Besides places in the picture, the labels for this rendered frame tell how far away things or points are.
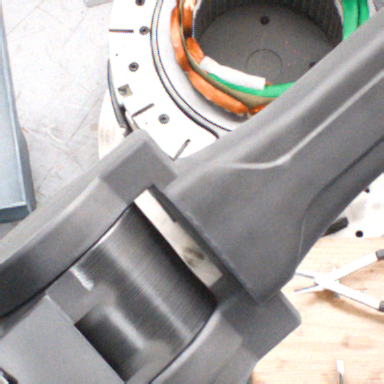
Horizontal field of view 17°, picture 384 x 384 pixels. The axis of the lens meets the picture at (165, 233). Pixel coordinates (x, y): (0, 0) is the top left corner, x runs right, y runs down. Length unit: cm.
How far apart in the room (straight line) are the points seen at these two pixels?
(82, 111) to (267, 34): 33
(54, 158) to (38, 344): 112
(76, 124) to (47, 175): 7
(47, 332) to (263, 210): 10
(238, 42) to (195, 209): 89
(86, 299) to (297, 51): 91
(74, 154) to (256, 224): 110
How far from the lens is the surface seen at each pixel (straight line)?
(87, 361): 49
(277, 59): 138
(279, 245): 51
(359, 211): 156
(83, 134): 161
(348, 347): 125
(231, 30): 139
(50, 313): 48
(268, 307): 52
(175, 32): 126
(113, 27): 131
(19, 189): 133
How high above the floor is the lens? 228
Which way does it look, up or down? 74 degrees down
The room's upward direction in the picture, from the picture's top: 6 degrees counter-clockwise
